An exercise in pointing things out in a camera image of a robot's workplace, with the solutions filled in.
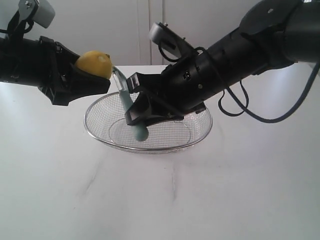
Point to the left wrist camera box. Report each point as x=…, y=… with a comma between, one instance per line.
x=39, y=11

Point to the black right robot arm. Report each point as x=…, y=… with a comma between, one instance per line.
x=274, y=34

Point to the metal wire mesh basket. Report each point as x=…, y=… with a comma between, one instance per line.
x=104, y=120

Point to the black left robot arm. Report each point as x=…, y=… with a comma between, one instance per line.
x=21, y=63

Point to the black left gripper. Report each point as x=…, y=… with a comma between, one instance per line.
x=64, y=82

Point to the yellow lemon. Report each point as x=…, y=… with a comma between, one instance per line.
x=95, y=63

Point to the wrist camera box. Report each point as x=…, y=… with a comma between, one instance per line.
x=168, y=40
x=39, y=11

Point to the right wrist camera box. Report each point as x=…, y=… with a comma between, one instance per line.
x=168, y=40

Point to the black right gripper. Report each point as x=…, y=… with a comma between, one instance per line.
x=180, y=88

